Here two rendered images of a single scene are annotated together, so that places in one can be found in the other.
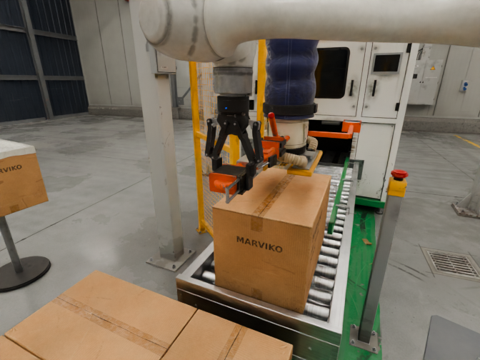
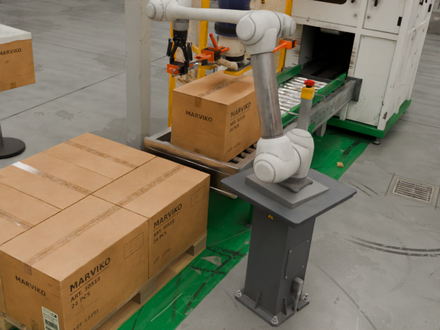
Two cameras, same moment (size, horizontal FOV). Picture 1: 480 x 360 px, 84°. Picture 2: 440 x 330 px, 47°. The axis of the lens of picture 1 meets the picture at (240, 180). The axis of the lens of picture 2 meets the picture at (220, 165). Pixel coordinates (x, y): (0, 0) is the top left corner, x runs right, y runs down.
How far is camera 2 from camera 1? 2.11 m
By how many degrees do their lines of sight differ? 8
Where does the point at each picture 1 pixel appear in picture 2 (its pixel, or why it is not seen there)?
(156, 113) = (137, 13)
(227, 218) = (181, 98)
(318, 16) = (199, 16)
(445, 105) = not seen: outside the picture
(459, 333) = not seen: hidden behind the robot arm
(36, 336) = (61, 154)
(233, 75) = (179, 22)
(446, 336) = not seen: hidden behind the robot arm
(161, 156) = (138, 52)
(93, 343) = (94, 160)
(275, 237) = (208, 111)
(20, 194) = (18, 74)
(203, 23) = (165, 13)
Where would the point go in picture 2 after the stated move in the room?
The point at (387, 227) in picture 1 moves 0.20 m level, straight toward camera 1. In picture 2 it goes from (300, 122) to (284, 131)
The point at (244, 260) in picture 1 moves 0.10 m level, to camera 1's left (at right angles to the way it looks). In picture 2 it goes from (190, 128) to (174, 126)
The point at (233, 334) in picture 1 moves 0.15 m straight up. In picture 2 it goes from (177, 167) to (177, 145)
